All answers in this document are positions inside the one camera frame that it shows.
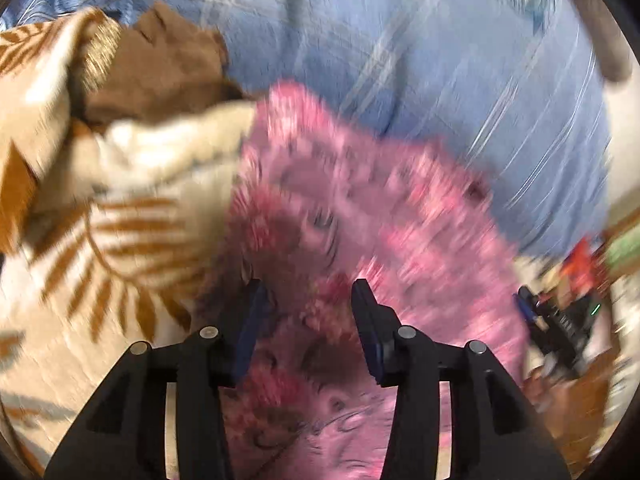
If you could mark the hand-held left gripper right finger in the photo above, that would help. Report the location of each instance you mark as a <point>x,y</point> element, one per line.
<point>372,332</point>

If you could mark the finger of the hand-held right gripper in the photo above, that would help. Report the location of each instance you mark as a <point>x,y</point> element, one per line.
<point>524,306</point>

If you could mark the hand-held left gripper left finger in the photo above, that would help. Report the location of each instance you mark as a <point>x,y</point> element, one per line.
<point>247,330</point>

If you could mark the pink floral shirt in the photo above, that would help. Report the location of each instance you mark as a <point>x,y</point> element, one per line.
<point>360,200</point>

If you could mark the red plastic bag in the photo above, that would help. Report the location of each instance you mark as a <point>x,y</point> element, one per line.
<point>580,260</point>

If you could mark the green packet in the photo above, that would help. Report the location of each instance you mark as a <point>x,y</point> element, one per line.
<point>620,255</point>

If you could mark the leaf-print fleece blanket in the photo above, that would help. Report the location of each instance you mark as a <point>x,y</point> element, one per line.
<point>125,240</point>

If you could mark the blue plaid quilt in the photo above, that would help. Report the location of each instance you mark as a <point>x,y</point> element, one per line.
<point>400,60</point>

